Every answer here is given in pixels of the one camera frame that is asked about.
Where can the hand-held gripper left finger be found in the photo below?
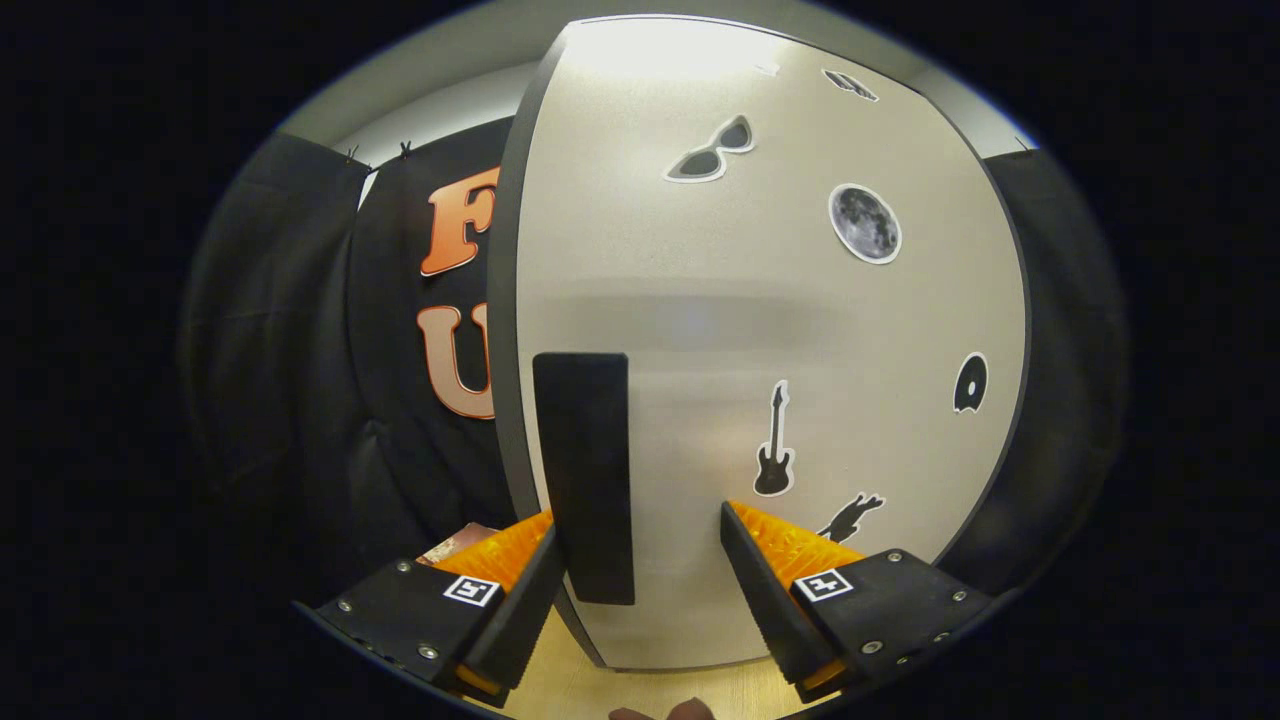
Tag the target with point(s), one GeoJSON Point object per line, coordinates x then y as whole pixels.
{"type": "Point", "coordinates": [520, 630]}

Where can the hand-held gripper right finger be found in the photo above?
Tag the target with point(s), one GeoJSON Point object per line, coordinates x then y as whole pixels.
{"type": "Point", "coordinates": [765, 610]}

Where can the dark grey shoe cabinet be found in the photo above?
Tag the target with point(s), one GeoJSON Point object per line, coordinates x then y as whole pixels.
{"type": "Point", "coordinates": [508, 400]}

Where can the beige shoe cabinet door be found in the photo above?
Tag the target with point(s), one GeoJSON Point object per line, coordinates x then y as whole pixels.
{"type": "Point", "coordinates": [720, 300]}

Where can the brown book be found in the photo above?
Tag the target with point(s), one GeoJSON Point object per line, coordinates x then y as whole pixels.
{"type": "Point", "coordinates": [455, 545]}

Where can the black backdrop cloth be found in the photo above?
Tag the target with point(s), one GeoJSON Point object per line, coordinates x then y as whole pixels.
{"type": "Point", "coordinates": [300, 400]}

